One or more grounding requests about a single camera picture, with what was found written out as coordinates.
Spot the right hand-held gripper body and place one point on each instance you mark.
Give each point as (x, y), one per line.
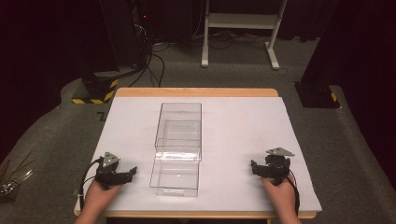
(277, 166)

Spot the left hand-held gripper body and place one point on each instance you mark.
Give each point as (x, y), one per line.
(107, 178)

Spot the clear plastic drawer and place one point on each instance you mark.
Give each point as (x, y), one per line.
(174, 175)

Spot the clear plastic drawer case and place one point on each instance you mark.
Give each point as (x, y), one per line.
(179, 127)

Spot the person's left hand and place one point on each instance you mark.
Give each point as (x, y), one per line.
(99, 195)

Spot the person's right hand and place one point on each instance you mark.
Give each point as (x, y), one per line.
(278, 195)

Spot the white paper sheet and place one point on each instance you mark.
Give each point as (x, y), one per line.
(236, 130)

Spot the black base with yellow tape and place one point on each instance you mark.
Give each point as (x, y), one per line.
(317, 95)

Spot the black base with striped tape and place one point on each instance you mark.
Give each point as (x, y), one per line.
(99, 90)

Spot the wooden table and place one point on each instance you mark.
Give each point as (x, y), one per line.
(196, 92)

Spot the dark equipment with red light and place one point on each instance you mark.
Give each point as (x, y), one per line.
(141, 28)

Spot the white metal stand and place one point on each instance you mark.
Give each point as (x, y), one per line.
(241, 21)

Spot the dark curtain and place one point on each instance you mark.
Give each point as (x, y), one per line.
(358, 46)
(40, 40)

